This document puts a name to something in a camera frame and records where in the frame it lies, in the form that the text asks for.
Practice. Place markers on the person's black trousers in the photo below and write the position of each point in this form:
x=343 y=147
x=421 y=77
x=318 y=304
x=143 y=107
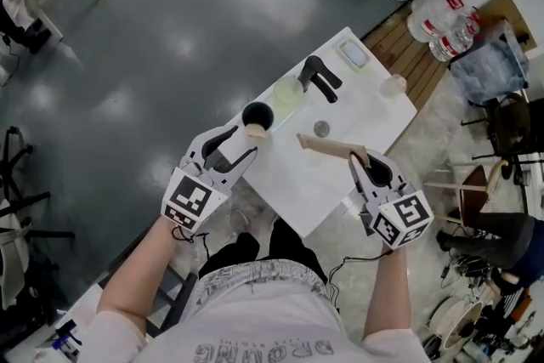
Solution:
x=289 y=242

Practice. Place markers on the person's white shoe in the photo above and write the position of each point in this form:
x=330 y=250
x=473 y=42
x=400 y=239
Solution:
x=238 y=221

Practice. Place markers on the blue bottle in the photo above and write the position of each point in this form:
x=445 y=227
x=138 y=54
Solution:
x=66 y=336

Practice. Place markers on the black office chair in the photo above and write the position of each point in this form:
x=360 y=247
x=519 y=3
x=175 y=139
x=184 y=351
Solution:
x=17 y=191

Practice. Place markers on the person's right forearm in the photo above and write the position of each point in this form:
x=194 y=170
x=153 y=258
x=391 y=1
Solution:
x=389 y=293

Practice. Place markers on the person's left forearm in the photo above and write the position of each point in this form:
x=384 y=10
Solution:
x=140 y=268

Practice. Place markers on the clear plastic storage bin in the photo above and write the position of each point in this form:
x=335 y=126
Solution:
x=489 y=64

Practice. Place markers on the black round-back chair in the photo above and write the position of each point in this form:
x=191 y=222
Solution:
x=510 y=127

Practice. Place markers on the clear water jug red label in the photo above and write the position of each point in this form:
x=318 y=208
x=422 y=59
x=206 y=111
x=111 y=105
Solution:
x=455 y=38
x=433 y=10

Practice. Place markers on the tall translucent tumbler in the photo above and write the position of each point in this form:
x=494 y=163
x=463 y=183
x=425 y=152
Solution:
x=287 y=91

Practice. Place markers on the white soap dish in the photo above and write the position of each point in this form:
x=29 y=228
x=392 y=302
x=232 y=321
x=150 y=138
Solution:
x=353 y=54

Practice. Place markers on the black faucet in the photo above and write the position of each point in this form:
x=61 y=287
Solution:
x=312 y=72

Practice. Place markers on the brown cardboard sheet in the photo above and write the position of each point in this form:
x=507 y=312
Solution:
x=506 y=13

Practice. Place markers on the white rectangular sink basin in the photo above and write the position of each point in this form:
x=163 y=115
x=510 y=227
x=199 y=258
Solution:
x=47 y=348

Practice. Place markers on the person's white printed T-shirt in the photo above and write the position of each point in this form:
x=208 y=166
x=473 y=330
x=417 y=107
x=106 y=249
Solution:
x=255 y=319

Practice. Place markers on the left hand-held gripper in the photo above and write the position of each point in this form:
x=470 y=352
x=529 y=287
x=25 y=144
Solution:
x=187 y=197

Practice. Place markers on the wooden chair brown seat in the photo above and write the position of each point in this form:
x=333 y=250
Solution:
x=472 y=200

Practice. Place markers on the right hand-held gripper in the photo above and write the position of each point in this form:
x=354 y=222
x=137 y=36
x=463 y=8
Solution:
x=404 y=219

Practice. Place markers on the small clear jar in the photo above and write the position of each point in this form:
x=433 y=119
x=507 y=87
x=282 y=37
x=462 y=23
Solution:
x=393 y=85

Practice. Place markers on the wooden slat deck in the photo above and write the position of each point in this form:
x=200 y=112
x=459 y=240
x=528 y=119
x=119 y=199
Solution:
x=404 y=55

